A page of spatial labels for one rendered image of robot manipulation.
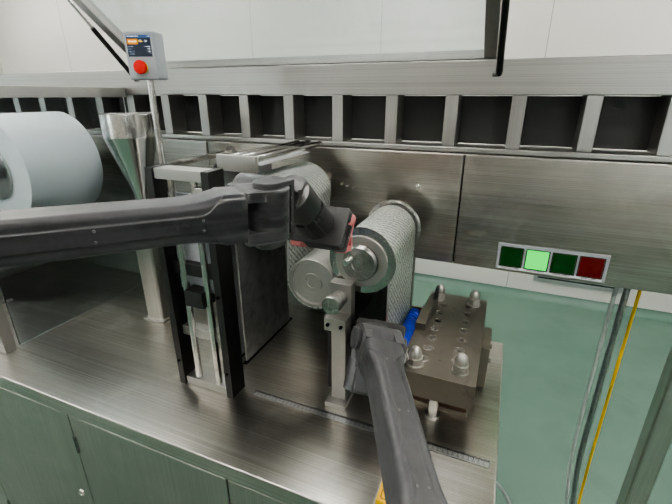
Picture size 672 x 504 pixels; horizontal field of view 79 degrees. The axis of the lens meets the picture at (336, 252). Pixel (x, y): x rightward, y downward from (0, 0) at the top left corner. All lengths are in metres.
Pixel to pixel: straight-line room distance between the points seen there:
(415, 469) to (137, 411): 0.76
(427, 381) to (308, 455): 0.29
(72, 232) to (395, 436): 0.40
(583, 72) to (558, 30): 2.35
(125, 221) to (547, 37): 3.20
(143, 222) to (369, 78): 0.81
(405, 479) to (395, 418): 0.08
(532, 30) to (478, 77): 2.36
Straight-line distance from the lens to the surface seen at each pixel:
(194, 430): 1.01
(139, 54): 1.11
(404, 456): 0.49
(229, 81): 1.35
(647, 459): 1.72
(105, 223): 0.47
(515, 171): 1.10
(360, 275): 0.85
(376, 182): 1.15
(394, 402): 0.55
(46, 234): 0.47
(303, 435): 0.95
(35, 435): 1.52
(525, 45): 3.43
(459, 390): 0.91
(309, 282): 0.94
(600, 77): 1.10
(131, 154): 1.25
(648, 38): 3.50
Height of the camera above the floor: 1.58
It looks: 21 degrees down
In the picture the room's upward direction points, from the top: straight up
